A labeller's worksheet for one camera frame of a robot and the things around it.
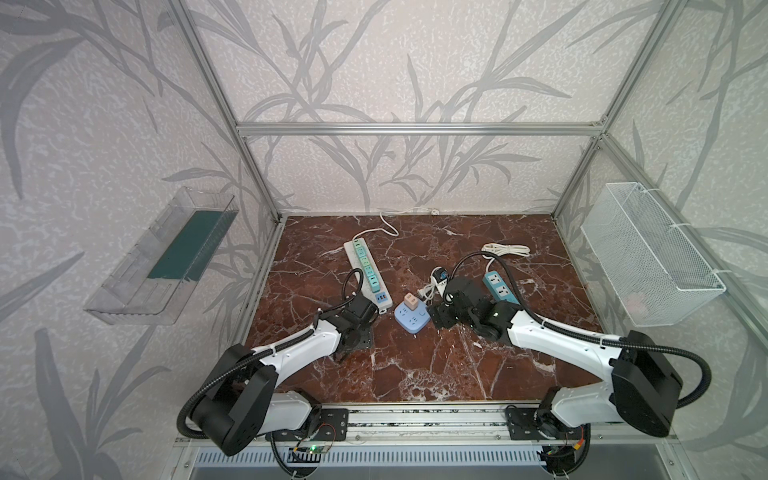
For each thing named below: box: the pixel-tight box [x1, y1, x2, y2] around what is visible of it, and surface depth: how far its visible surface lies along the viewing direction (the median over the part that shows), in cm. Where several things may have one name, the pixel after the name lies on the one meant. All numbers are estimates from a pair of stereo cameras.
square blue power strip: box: [394, 300, 431, 334], surface depth 92 cm
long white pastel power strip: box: [344, 237, 393, 312], surface depth 98 cm
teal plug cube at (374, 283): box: [368, 275, 381, 293], surface depth 95 cm
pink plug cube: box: [404, 292, 419, 311], surface depth 91 cm
